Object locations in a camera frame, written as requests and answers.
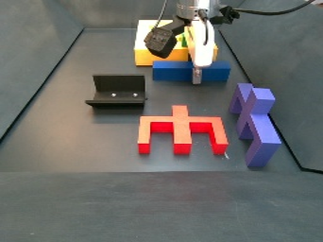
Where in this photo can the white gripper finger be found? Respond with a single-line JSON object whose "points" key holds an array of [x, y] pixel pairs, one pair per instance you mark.
{"points": [[200, 40]]}

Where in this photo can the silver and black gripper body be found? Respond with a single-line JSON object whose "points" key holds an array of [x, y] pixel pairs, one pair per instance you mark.
{"points": [[211, 10]]}

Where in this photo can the blue long block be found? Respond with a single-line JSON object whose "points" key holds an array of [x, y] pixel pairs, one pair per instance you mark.
{"points": [[176, 70]]}

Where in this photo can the yellow slotted board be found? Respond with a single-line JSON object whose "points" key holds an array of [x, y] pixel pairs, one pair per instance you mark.
{"points": [[143, 56]]}

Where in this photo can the green long block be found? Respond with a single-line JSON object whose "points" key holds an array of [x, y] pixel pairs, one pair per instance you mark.
{"points": [[180, 41]]}

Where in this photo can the purple cross-shaped block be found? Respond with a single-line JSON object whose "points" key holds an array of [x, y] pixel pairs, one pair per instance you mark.
{"points": [[251, 104]]}

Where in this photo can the red comb-shaped block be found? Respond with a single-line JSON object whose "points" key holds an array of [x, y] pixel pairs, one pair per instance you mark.
{"points": [[182, 126]]}

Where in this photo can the black angle bracket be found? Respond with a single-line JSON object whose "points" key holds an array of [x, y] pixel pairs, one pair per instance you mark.
{"points": [[119, 90]]}

